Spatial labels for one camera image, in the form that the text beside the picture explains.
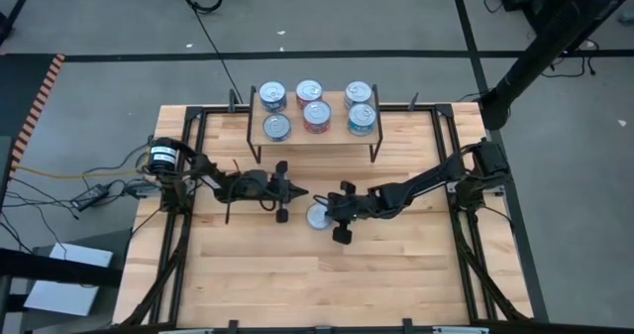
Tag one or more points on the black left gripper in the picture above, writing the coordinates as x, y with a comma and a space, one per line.
280, 190

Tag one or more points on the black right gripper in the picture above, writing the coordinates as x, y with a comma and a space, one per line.
351, 205

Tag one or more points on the round silver-lidded tuna can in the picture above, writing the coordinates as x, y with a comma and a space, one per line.
317, 113
362, 116

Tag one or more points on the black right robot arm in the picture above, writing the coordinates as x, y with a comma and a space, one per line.
426, 180

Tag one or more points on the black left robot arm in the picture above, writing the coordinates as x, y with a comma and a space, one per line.
208, 178

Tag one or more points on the wooden shelf black metal legs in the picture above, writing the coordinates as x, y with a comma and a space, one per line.
339, 136

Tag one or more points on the black power adapter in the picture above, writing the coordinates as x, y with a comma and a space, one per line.
89, 197

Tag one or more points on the white flat box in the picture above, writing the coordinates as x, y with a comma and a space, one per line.
64, 297

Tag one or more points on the black metal beam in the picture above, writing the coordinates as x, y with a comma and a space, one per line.
49, 269

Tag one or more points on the black mat orange striped edge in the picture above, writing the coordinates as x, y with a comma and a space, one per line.
20, 91

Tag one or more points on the black metal table frame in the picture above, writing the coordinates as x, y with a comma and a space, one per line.
218, 109

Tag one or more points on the tall black post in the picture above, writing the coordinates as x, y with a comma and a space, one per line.
540, 51

